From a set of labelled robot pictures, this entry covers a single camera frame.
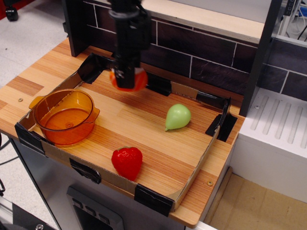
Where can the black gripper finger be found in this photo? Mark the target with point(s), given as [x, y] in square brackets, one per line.
[125, 78]

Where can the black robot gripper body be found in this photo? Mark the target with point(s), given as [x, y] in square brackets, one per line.
[133, 30]

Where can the orange transparent plastic pot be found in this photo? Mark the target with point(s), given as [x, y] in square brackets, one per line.
[65, 117]

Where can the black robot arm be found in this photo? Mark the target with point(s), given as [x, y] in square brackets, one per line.
[126, 6]

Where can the green toy pear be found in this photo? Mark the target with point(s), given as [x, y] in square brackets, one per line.
[178, 116]

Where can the red toy strawberry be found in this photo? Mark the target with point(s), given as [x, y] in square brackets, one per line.
[127, 161]

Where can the black caster wheel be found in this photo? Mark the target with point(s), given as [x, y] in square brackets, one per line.
[11, 14]

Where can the grey toy oven panel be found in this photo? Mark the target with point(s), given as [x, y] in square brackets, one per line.
[92, 215]

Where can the white toy sink drainboard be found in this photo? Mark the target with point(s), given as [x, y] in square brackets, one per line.
[271, 147]

